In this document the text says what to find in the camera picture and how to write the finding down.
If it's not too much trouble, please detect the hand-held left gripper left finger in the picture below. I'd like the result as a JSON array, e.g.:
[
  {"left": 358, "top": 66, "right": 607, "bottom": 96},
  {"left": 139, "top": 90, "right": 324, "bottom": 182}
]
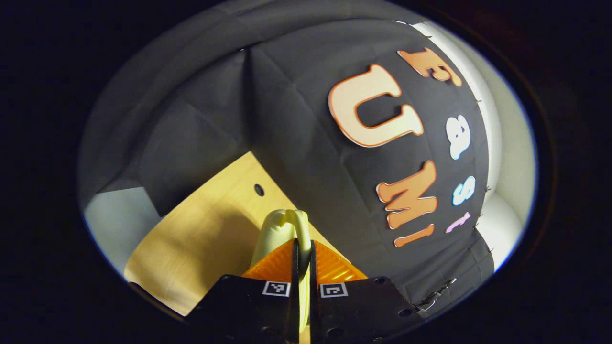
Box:
[{"left": 186, "top": 238, "right": 301, "bottom": 344}]

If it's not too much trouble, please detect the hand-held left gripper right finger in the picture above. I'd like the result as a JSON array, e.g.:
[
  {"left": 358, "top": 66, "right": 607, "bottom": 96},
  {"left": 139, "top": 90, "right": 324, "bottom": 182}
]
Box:
[{"left": 310, "top": 239, "right": 424, "bottom": 344}]

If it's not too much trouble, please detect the cream yellow suitcase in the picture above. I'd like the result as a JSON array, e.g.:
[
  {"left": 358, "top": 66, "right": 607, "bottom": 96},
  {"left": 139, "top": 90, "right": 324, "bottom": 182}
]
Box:
[{"left": 249, "top": 209, "right": 314, "bottom": 335}]

